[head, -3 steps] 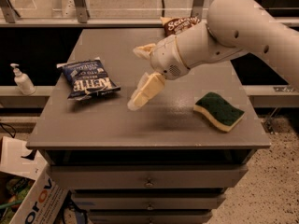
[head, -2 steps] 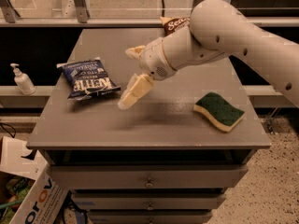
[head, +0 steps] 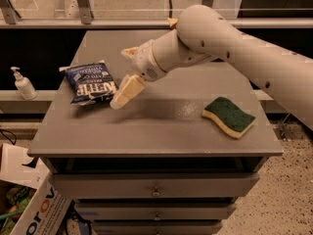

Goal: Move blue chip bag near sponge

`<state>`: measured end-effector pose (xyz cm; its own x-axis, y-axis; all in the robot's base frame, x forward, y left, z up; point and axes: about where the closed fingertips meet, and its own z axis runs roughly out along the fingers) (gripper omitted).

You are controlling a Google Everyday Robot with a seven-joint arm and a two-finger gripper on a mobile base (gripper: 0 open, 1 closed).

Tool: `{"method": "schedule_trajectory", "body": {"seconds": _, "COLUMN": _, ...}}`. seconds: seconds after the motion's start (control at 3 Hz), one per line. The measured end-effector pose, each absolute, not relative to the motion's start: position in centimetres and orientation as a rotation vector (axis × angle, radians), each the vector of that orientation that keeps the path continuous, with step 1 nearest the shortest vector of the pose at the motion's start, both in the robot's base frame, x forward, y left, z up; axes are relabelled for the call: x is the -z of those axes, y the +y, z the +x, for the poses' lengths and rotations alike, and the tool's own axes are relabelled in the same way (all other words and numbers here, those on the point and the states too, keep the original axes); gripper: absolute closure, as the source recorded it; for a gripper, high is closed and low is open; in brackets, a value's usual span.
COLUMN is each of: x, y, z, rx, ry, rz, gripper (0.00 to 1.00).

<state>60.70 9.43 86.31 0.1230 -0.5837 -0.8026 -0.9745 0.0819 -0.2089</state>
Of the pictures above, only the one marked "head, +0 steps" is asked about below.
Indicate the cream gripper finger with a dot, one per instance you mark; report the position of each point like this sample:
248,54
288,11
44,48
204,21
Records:
129,53
130,87

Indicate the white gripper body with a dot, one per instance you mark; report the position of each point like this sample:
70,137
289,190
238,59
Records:
144,63

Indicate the blue Kettle chip bag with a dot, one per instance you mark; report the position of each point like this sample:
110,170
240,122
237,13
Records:
91,83

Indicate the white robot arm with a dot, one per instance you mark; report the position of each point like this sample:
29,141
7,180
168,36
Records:
201,33

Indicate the brown Seabrook chip bag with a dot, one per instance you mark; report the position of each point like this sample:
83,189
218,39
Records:
172,22

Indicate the green and yellow sponge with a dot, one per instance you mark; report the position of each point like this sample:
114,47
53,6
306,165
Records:
228,117

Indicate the grey drawer cabinet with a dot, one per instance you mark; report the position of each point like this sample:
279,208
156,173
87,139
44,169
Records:
109,161

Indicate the white pump dispenser bottle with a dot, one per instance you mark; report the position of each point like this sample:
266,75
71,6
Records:
23,85

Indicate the top drawer knob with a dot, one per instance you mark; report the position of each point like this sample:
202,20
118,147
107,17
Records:
155,192

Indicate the drawer knob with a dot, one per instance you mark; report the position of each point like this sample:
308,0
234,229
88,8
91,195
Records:
155,192
157,217

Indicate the middle drawer knob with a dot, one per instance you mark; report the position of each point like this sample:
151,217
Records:
157,217

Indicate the white cardboard box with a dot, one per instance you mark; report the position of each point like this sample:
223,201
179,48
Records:
30,204

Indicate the green packets in box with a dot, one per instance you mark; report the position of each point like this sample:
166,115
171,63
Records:
17,198

